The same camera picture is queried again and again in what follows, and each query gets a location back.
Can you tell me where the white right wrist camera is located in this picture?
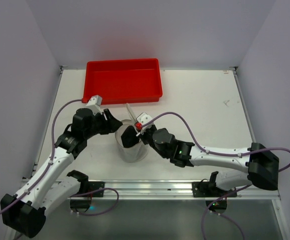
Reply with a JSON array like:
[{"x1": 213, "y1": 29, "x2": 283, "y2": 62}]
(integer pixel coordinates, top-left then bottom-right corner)
[{"x1": 135, "y1": 112, "x2": 153, "y2": 133}]

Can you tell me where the aluminium mounting rail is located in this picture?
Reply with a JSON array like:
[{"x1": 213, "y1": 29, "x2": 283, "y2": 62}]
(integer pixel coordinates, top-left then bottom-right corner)
[{"x1": 17, "y1": 177, "x2": 282, "y2": 201}]

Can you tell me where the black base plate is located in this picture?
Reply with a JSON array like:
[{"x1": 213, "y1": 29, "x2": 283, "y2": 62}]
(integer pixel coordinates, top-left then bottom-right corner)
[
  {"x1": 191, "y1": 181, "x2": 233, "y2": 198},
  {"x1": 74, "y1": 180, "x2": 105, "y2": 198}
]

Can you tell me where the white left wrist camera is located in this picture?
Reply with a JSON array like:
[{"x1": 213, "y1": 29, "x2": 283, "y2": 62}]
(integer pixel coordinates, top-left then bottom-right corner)
[{"x1": 85, "y1": 95, "x2": 103, "y2": 115}]

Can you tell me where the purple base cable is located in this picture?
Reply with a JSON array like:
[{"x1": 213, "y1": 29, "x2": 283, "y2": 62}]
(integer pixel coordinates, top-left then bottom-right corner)
[
  {"x1": 201, "y1": 184, "x2": 247, "y2": 240},
  {"x1": 69, "y1": 189, "x2": 118, "y2": 217}
]

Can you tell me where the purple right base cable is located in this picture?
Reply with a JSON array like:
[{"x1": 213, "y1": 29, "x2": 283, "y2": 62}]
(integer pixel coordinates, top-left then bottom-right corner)
[{"x1": 201, "y1": 184, "x2": 247, "y2": 240}]

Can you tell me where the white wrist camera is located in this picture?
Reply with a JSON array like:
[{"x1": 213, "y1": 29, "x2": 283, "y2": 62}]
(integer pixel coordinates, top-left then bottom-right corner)
[
  {"x1": 135, "y1": 112, "x2": 153, "y2": 133},
  {"x1": 85, "y1": 95, "x2": 103, "y2": 115}
]

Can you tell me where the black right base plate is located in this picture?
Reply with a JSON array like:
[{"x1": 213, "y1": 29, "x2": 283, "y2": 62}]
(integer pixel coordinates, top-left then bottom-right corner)
[{"x1": 191, "y1": 181, "x2": 233, "y2": 198}]

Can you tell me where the black bra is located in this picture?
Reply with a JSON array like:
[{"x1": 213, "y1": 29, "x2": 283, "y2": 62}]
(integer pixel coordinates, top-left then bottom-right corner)
[{"x1": 121, "y1": 125, "x2": 141, "y2": 148}]

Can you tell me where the red plastic bin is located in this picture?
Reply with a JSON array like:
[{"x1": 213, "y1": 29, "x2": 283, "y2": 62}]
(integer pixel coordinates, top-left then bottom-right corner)
[{"x1": 81, "y1": 58, "x2": 163, "y2": 105}]

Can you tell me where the white mesh laundry bag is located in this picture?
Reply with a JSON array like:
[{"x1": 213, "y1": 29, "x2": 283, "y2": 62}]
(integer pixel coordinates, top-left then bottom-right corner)
[{"x1": 114, "y1": 102, "x2": 150, "y2": 163}]

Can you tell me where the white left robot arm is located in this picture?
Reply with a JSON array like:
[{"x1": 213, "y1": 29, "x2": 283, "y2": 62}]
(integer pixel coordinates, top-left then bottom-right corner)
[{"x1": 0, "y1": 108, "x2": 123, "y2": 238}]

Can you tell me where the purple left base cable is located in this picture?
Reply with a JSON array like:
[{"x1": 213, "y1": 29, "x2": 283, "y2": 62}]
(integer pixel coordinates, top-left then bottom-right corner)
[{"x1": 69, "y1": 189, "x2": 118, "y2": 217}]

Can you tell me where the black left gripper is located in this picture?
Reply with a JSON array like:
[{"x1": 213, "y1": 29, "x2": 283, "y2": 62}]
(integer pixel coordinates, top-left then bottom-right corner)
[{"x1": 84, "y1": 108, "x2": 122, "y2": 139}]

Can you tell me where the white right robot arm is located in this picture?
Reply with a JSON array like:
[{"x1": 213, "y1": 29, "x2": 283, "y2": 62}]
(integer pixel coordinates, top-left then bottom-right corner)
[{"x1": 138, "y1": 126, "x2": 279, "y2": 197}]

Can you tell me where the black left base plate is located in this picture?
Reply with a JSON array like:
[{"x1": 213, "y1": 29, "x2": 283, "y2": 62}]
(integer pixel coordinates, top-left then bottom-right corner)
[{"x1": 74, "y1": 180, "x2": 105, "y2": 198}]

